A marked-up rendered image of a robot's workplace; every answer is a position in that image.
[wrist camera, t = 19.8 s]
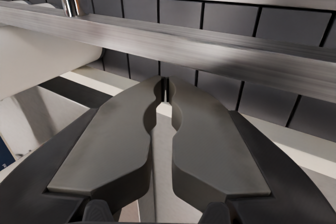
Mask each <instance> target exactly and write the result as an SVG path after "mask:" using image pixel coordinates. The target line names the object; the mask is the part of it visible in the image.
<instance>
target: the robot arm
mask: <svg viewBox="0 0 336 224"><path fill-rule="evenodd" d="M165 91H166V102H169V104H170V105H171V106H172V111H171V125H172V127H173V128H174V129H175V130H176V134H175V135H174V136H173V138H172V161H171V173H172V190H173V192H174V194H175V195H176V196H177V197H178V198H180V199H181V200H183V201H184V202H186V203H188V204H189V205H191V206H192V207H194V208H196V209H197V210H199V211H200V212H201V213H202V216H201V218H200V220H199V222H198V223H157V222H119V218H120V215H121V211H122V208H123V207H125V206H127V205H129V204H130V203H132V202H134V201H136V200H138V199H140V198H141V197H143V196H144V195H145V194H146V193H147V192H148V190H149V187H150V180H151V173H152V152H151V137H150V135H149V133H150V131H151V130H152V129H153V128H154V127H155V126H156V125H157V111H156V108H157V107H158V106H159V105H160V104H161V102H164V99H165ZM0 224H336V212H335V210H334V209H333V207H332V206H331V204H330V203H329V202H328V200H327V199H326V197H325V196H324V195H323V193H322V192H321V191H320V190H319V188H318V187H317V186H316V185H315V183H314V182H313V181H312V180H311V179H310V177H309V176H308V175H307V174H306V173H305V172H304V171H303V170H302V169H301V168H300V167H299V166H298V164H297V163H295V162H294V161H293V160H292V159H291V158H290V157H289V156H288V155H287V154H286V153H285V152H284V151H283V150H281V149H280V148H279V147H278V146H277V145H276V144H275V143H273V142H272V141H271V140H270V139H269V138H268V137H266V136H265V135H264V134H263V133H262V132H261V131H260V130H258V129H257V128H256V127H255V126H254V125H253V124H251V123H250V122H249V121H248V120H247V119H246V118H245V117H243V116H242V115H241V114H240V113H239V112H238V111H236V110H228V109H227V108H226V107H225V106H224V105H223V104H221V103H220V102H219V101H218V100H217V99H215V98H214V97H213V96H211V95H210V94H208V93H207V92H205V91H203V90H201V89H200V88H198V87H196V86H194V85H192V84H190V83H189V82H187V81H185V80H183V79H181V78H179V77H177V76H175V75H171V76H167V77H164V76H160V75H155V76H152V77H150V78H148V79H146V80H144V81H142V82H140V83H138V84H136V85H134V86H132V87H130V88H127V89H125V90H124V91H122V92H120V93H118V94H117V95H115V96H113V97H112V98H111V99H109V100H108V101H107V102H105V103H104V104H103V105H101V106H100V107H99V108H90V109H89V110H87V111H86V112H85V113H84V114H82V115H81V116H80V117H78V118H77V119H76V120H74V121H73V122H72V123H70V124H69V125H68V126H66V127H65V128H64V129H62V130H61V131H60V132H59V133H57V134H56V135H55V136H53V137H52V138H51V139H49V140H48V141H47V142H45V143H44V144H43V145H41V146H40V147H39V148H38V149H36V150H35V151H34V152H33V153H31V154H30V155H29V156H28V157H27V158H25V159H24V160H23V161H22V162H21V163H20V164H19V165H18V166H17V167H16V168H15V169H14V170H12V171H11V172H10V173H9V174H8V175H7V176H6V178H5V179H4V180H3V181H2V182H1V183H0Z"/></svg>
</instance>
